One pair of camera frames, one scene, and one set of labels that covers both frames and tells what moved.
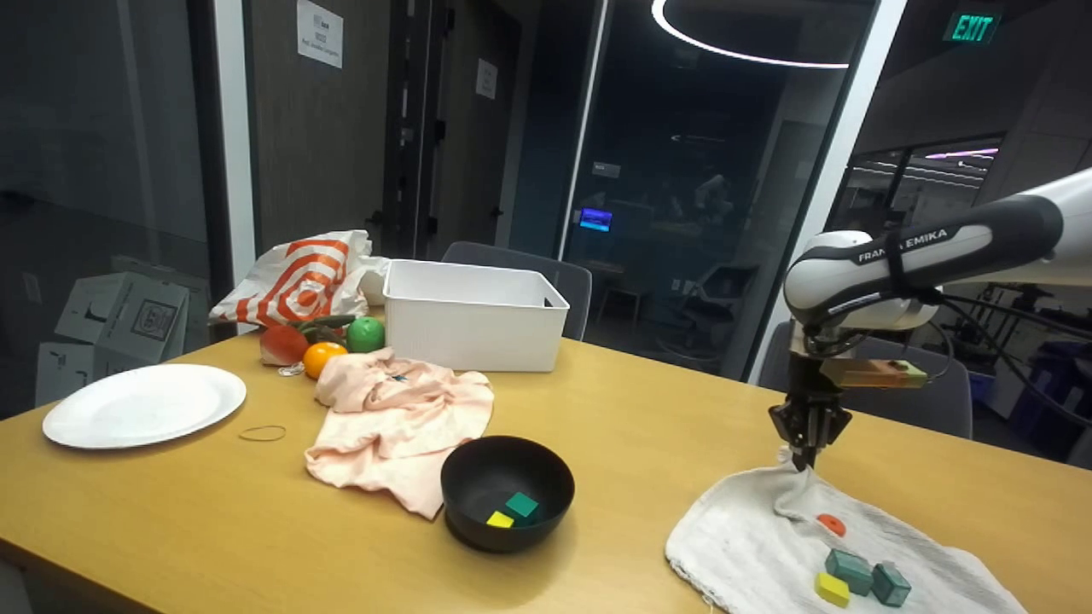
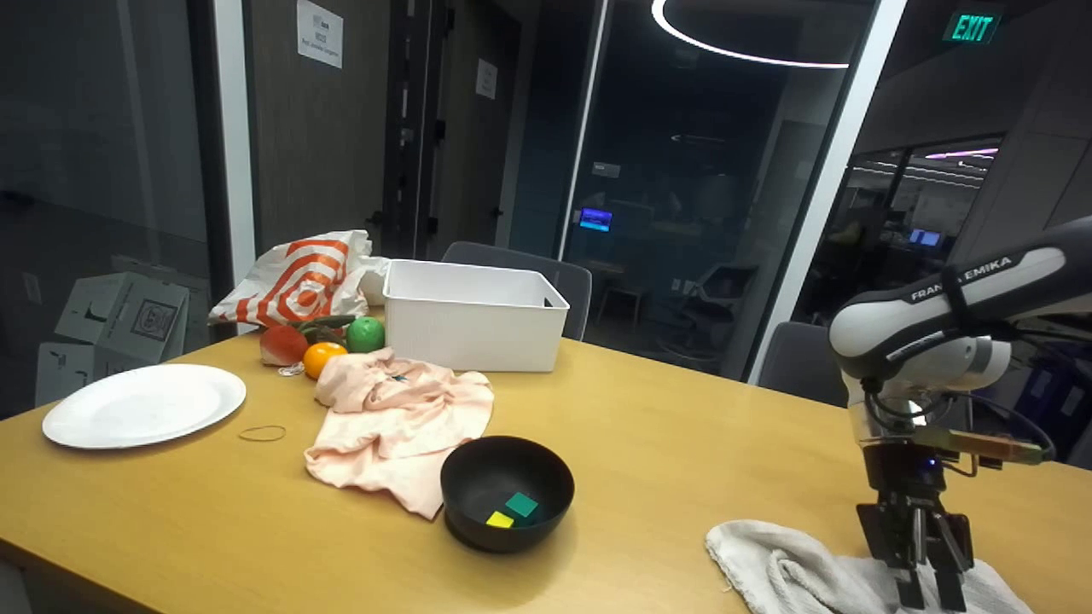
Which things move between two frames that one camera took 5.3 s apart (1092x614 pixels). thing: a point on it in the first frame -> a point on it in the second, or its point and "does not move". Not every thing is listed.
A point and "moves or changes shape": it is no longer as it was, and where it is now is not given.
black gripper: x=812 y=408 -> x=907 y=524
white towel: x=758 y=545 moves or changes shape
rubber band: x=263 y=429 does not move
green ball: x=366 y=336 does not move
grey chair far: x=568 y=279 does not move
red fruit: x=280 y=343 does not move
